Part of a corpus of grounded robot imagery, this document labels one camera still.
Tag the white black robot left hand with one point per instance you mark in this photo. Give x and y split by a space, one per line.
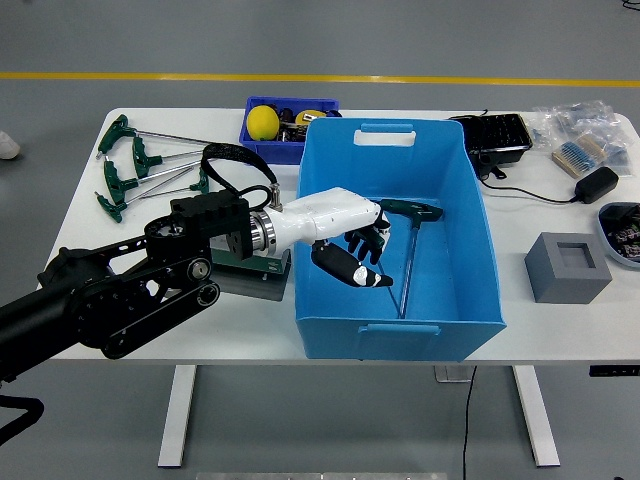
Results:
330 215

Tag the green metal hex key stand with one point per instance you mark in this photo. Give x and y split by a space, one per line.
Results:
260 285

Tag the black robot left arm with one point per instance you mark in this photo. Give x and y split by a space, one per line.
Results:
125 295

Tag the large blue folding box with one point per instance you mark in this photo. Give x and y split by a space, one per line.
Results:
440 280

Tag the small dark blue parts bin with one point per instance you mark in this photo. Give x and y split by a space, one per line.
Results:
270 152

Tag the black parts in bin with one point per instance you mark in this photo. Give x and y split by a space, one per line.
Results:
290 131

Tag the yellow tape measure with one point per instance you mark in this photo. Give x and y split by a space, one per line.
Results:
307 117

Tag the yellow lemon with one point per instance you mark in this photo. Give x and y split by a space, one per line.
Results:
262 122

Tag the black plastic tray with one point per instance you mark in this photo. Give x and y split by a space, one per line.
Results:
500 132

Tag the metal plate under table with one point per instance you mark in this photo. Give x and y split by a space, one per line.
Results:
452 374

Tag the grey cube block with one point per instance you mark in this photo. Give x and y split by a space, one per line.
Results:
555 280

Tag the white table leg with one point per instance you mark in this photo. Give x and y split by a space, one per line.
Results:
537 415
177 415

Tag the blue resistor strip bundle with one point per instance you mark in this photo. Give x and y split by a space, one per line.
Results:
580 155

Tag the black power adapter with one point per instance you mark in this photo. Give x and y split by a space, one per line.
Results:
597 184

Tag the clear plastic component bags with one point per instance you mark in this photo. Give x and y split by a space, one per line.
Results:
585 117

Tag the light blue bowl with parts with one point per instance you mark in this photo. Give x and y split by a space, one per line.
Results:
606 239

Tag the black table control panel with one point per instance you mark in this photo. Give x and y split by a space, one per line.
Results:
614 371

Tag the person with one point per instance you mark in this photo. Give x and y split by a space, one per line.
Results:
7 147

